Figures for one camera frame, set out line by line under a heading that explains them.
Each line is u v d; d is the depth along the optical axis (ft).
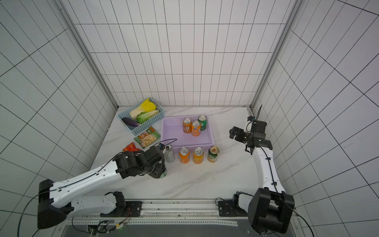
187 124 3.12
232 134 2.44
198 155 2.68
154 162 1.82
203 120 3.19
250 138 1.94
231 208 2.38
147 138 3.29
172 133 3.46
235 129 2.42
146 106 3.59
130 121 3.49
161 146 2.18
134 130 3.20
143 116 3.37
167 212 2.39
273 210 1.39
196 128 3.09
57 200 1.28
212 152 2.69
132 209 2.37
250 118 2.40
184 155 2.69
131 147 3.11
